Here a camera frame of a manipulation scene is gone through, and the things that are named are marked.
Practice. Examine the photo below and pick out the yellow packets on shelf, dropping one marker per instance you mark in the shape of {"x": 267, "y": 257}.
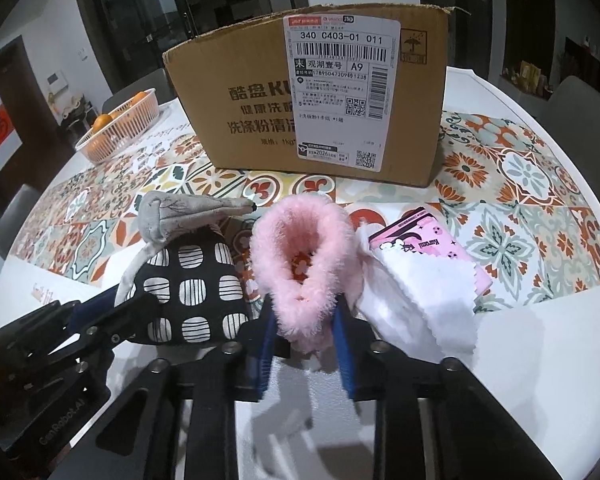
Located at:
{"x": 527, "y": 77}

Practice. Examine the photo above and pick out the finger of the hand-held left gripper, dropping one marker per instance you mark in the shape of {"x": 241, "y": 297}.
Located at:
{"x": 130, "y": 312}
{"x": 90, "y": 311}

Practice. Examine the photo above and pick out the white wall panel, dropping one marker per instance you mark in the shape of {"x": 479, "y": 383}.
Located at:
{"x": 56, "y": 84}

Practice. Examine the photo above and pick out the pink fluffy slipper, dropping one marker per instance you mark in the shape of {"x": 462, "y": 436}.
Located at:
{"x": 330, "y": 240}

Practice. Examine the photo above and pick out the grey chair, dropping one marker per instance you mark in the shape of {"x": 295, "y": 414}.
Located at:
{"x": 12, "y": 225}
{"x": 585, "y": 110}
{"x": 140, "y": 82}

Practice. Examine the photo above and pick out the brown cardboard box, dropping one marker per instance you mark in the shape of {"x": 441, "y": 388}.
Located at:
{"x": 230, "y": 125}

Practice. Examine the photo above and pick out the white cloth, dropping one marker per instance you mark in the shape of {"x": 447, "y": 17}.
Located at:
{"x": 410, "y": 300}

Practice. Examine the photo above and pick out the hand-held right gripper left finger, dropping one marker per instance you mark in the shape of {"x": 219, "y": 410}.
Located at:
{"x": 261, "y": 355}

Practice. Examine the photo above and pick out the white plastic fruit basket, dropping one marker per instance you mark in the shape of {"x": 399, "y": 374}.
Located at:
{"x": 130, "y": 120}

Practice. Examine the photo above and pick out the white ornament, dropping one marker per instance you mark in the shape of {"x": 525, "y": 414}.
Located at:
{"x": 77, "y": 107}

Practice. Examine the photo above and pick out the glass door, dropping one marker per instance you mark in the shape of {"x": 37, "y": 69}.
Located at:
{"x": 130, "y": 20}

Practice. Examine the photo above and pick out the orange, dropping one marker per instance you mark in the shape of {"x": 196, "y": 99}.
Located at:
{"x": 101, "y": 122}
{"x": 139, "y": 96}
{"x": 99, "y": 149}

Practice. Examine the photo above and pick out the pink cartoon tissue packet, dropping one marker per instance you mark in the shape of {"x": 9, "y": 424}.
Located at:
{"x": 430, "y": 245}

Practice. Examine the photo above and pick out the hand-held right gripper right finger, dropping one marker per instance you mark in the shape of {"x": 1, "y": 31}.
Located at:
{"x": 344, "y": 360}

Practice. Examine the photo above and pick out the patterned tablecloth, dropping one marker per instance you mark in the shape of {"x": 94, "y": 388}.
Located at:
{"x": 520, "y": 175}

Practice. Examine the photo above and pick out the black white patterned pouch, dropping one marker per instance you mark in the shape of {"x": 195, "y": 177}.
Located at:
{"x": 195, "y": 280}

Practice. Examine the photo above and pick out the grey plush toy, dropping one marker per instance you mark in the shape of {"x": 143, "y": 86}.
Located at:
{"x": 180, "y": 215}

